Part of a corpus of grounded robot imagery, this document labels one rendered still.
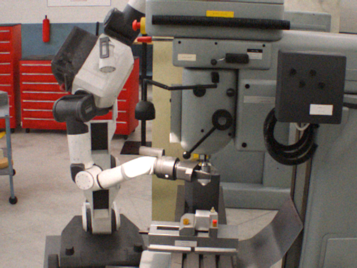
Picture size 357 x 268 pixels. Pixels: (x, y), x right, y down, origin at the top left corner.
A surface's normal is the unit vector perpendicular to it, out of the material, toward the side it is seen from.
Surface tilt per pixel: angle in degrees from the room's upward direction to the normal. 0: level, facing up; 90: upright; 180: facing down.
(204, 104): 90
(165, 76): 90
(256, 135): 90
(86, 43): 58
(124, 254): 0
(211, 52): 90
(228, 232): 0
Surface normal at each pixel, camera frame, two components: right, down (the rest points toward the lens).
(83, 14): -0.03, 0.26
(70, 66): 0.18, -0.29
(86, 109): 0.89, 0.00
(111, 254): 0.03, -0.96
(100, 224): 0.18, 0.48
